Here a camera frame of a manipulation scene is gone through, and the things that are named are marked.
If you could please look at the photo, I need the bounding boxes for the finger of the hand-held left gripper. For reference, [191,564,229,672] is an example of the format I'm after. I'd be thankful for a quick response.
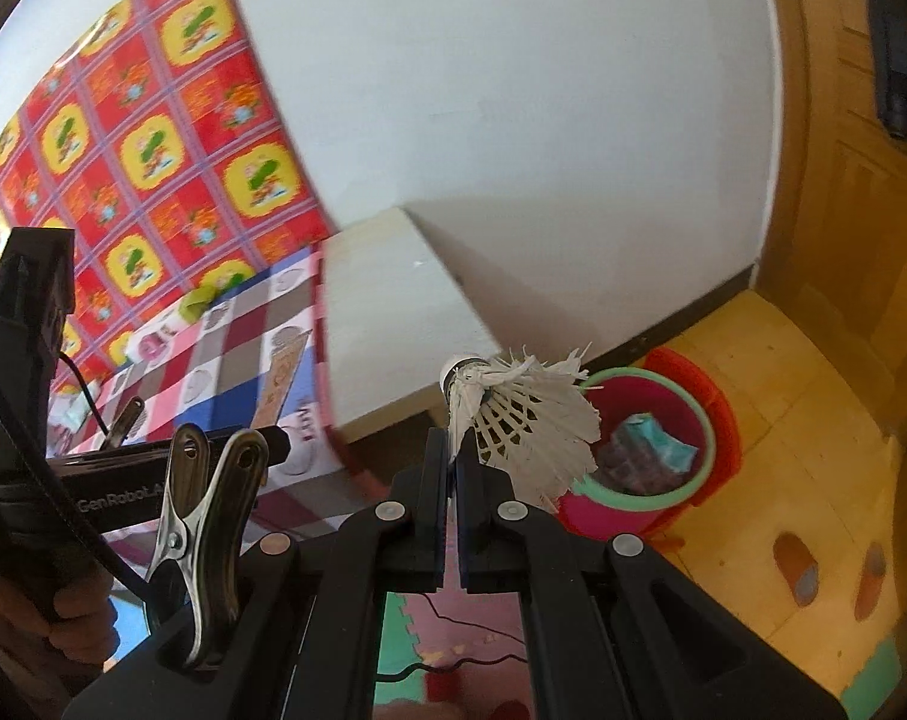
[254,426,290,470]

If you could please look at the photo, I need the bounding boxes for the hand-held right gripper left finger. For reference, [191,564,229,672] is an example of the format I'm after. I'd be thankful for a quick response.
[64,426,452,720]

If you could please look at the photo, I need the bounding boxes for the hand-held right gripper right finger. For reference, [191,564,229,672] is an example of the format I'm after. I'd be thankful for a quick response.
[455,433,849,720]

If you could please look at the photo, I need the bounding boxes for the white feather shuttlecock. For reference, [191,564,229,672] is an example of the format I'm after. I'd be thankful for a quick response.
[439,345,603,515]

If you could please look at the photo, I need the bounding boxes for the red bucket with green rim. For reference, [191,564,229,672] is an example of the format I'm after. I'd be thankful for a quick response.
[554,367,717,541]

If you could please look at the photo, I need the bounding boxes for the person's left hand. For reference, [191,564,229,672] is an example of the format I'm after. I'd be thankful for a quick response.
[0,570,121,698]

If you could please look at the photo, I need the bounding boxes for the orange printed wrapper strip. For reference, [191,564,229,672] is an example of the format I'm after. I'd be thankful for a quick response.
[254,334,308,432]

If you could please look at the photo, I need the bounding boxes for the checked heart print blanket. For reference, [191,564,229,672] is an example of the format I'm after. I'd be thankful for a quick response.
[49,247,350,541]

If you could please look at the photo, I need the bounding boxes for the metal spring clip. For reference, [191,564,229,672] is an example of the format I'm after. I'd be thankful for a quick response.
[104,397,149,455]
[145,424,269,672]

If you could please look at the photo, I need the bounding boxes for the purple wrapper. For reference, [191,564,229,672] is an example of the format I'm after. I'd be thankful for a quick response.
[596,439,650,492]

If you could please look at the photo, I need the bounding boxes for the teal crumpled packet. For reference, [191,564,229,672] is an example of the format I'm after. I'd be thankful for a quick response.
[611,414,701,477]

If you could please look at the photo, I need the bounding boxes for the red plastic stool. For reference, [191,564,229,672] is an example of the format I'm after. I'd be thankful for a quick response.
[641,349,743,507]

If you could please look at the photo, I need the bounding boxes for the orange grey slipper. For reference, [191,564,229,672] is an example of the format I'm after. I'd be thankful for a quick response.
[852,544,890,620]
[772,532,822,607]

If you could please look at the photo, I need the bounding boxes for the wooden door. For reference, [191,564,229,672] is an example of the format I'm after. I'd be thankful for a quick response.
[753,0,907,436]

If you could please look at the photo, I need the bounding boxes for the dark blue jeans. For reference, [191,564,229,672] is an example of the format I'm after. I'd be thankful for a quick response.
[869,0,907,140]

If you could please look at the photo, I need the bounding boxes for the thick black cable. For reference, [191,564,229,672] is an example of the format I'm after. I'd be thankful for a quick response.
[56,351,110,436]
[0,345,158,612]

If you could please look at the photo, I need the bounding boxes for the thin black cable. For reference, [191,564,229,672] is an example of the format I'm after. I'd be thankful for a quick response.
[379,592,530,683]

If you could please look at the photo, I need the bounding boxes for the red floral wall cloth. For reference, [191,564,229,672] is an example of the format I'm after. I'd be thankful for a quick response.
[0,0,331,391]

